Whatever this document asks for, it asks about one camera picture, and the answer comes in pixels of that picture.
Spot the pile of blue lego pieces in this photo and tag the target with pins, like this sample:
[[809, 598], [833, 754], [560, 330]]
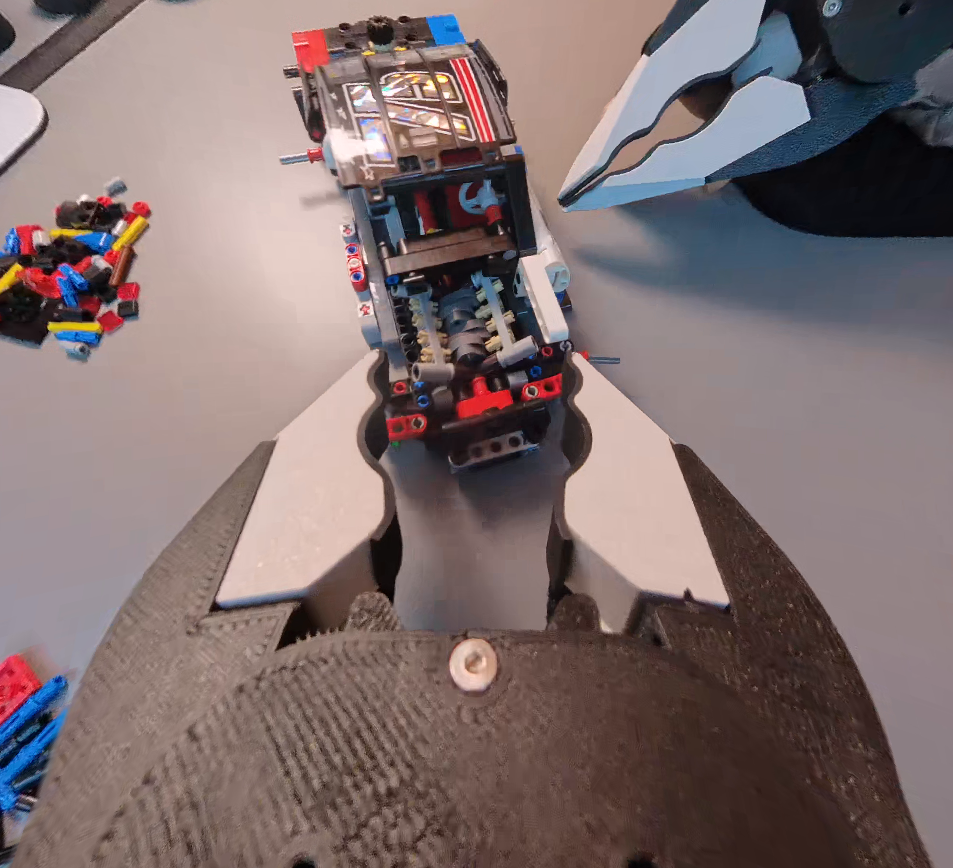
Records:
[[30, 734]]

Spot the lego race car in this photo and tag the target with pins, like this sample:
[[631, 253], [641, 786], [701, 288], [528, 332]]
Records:
[[439, 213]]

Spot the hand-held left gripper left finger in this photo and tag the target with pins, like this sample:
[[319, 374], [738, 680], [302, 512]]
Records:
[[313, 511]]

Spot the pile of mixed lego pieces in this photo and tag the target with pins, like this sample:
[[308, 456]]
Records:
[[67, 272]]

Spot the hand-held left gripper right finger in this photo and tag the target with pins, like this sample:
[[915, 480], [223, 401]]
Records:
[[633, 511]]

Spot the white book stand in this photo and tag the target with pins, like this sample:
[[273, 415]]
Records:
[[19, 127]]

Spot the person's right forearm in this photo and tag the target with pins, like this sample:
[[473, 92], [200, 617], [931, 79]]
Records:
[[934, 109]]

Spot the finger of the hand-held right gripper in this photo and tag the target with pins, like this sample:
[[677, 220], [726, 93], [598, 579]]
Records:
[[744, 131], [670, 56]]

